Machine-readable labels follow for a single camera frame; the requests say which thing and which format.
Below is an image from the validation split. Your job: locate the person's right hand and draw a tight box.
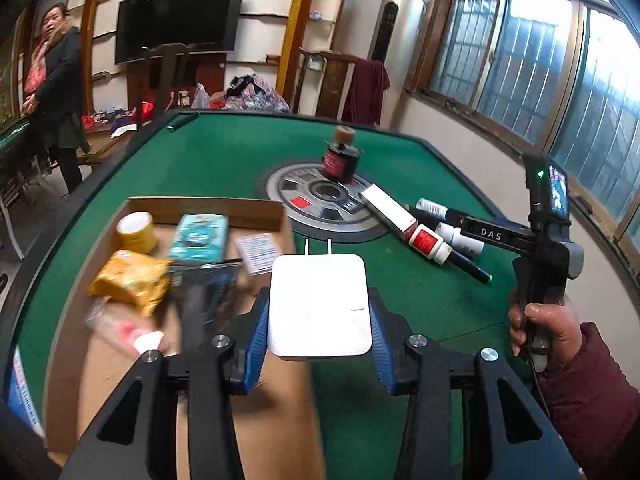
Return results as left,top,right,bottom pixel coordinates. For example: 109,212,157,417
507,290,583,376

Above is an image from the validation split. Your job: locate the person's right forearm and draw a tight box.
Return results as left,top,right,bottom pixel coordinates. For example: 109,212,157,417
537,322,640,480

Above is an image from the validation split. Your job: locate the maroon cloth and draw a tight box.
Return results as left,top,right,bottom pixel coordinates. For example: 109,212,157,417
342,57,391,126

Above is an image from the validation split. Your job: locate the black television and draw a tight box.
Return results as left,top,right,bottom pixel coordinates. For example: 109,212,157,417
115,0,246,66

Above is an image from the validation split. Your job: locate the cardboard box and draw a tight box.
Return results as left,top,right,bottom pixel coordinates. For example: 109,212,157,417
45,196,326,480

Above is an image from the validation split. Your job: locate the white printed bottle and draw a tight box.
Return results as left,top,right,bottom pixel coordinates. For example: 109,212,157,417
416,197,449,221

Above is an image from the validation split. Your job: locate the wooden chair with cloth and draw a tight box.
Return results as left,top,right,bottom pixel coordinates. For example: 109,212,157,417
295,47,361,121

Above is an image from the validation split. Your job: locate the dark package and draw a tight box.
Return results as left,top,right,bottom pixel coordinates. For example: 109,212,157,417
172,258,243,346

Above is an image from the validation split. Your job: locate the pile of clothes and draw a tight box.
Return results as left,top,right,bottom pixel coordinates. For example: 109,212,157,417
222,74,291,113

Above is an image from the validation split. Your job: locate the black pen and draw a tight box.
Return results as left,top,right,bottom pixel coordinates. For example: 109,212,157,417
407,204,493,285

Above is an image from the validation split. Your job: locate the dark wooden chair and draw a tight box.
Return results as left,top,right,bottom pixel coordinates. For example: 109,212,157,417
142,42,193,121

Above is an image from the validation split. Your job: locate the round table centre panel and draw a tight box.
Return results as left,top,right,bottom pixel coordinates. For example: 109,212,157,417
255,160,391,245

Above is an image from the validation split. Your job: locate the yellowish tape roll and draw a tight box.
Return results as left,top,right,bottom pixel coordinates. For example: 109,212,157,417
116,211,157,255

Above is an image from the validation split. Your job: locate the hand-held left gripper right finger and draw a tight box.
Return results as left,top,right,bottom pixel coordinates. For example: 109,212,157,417
369,286,583,480

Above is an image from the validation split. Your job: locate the barred window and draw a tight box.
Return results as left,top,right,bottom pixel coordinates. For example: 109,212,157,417
415,0,640,261

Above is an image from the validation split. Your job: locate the clear package with red rings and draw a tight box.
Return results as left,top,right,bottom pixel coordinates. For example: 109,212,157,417
84,300,166,358

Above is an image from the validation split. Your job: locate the standing air conditioner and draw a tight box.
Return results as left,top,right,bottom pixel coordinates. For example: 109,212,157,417
367,0,426,66

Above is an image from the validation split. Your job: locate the white bottle with red label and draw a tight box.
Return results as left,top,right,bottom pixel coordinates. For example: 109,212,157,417
407,224,453,266

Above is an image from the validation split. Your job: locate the white plug adapter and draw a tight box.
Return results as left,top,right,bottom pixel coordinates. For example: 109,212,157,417
267,239,373,361

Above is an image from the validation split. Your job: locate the cluttered low table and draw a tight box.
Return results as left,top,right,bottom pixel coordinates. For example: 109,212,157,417
80,102,156,161

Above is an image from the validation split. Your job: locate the blue white printed box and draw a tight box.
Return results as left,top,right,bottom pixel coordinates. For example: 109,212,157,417
6,347,46,438

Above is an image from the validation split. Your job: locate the yellow cracker packet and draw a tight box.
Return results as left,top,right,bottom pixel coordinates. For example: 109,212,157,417
86,250,173,318

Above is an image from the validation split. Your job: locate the plain white bottle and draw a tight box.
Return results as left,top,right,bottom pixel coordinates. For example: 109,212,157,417
434,221,485,257

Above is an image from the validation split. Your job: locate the black jar with red label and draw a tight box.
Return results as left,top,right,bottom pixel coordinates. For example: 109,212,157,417
320,126,362,184

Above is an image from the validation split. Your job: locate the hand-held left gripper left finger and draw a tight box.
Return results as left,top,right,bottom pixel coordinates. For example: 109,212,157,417
60,287,271,480

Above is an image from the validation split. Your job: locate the teal cartoon tissue pack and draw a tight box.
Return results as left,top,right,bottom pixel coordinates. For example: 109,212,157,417
166,214,230,263

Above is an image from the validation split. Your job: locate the long white box red end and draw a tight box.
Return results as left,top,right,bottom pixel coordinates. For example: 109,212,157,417
360,184,420,242

